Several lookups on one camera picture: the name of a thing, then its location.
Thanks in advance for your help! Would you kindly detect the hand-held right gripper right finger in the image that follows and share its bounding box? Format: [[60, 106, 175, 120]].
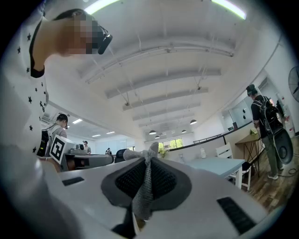
[[137, 158, 270, 239]]

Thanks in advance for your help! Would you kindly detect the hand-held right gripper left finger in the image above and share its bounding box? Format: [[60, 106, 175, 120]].
[[58, 157, 150, 239]]

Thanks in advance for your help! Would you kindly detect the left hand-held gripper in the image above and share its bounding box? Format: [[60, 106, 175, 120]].
[[49, 135, 114, 172]]

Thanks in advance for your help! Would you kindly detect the grey cloth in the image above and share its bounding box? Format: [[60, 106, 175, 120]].
[[123, 141, 159, 221]]

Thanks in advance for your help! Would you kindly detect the person's left forearm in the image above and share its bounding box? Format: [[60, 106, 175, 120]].
[[37, 155, 60, 173]]

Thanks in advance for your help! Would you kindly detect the black office chair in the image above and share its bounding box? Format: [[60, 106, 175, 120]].
[[114, 148, 129, 163]]

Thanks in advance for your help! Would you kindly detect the white wooden chair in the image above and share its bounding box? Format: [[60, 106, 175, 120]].
[[216, 142, 252, 191]]

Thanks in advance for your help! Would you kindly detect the large background window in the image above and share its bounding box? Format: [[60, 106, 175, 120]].
[[158, 138, 183, 150]]

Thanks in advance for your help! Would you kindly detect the person's white star-print shirt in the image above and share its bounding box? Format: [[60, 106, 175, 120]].
[[0, 4, 50, 162]]

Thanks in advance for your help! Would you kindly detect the person's neck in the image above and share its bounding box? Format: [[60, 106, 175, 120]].
[[32, 20, 81, 68]]

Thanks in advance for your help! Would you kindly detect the long ceiling light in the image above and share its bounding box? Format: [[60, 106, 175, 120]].
[[83, 0, 121, 15], [211, 0, 247, 20]]

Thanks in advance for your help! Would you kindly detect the white partition with black rail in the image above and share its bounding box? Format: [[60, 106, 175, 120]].
[[168, 121, 257, 162]]

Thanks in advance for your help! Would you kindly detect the wooden desk with wire legs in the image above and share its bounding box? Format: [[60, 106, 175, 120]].
[[235, 134, 267, 178]]

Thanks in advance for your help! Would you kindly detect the black pedestal fan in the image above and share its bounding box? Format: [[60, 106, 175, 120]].
[[272, 66, 299, 165]]

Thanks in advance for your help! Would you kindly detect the black head-worn camera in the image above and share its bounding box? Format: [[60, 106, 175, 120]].
[[97, 27, 114, 56]]

